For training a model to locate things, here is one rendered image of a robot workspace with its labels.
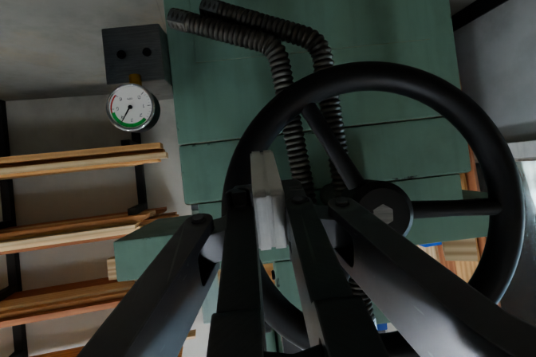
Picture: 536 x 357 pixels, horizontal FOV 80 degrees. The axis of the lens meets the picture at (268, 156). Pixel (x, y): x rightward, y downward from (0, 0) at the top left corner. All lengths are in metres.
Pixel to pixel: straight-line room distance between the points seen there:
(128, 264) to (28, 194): 2.74
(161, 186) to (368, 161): 2.54
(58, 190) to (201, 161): 2.70
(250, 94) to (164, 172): 2.47
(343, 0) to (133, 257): 0.50
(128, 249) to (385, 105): 0.44
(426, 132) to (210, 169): 0.33
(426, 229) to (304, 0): 0.39
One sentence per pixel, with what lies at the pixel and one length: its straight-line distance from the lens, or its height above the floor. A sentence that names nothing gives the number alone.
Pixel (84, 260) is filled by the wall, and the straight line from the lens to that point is 3.16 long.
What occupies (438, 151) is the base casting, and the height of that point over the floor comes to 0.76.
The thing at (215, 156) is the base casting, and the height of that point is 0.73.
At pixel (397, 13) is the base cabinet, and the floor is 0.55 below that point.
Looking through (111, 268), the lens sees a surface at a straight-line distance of 0.72.
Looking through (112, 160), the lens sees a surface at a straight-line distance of 2.51.
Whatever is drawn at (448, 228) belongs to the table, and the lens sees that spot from 0.57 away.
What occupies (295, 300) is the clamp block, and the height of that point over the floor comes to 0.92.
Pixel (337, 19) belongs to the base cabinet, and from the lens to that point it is 0.54.
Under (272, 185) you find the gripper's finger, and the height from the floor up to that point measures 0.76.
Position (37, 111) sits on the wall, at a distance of 3.26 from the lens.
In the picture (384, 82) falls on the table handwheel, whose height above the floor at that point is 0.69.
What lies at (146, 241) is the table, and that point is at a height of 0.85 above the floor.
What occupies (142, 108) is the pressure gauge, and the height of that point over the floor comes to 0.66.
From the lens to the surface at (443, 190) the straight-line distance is 0.56.
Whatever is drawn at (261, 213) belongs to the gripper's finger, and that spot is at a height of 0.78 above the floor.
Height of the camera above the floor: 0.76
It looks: 2 degrees down
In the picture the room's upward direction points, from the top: 174 degrees clockwise
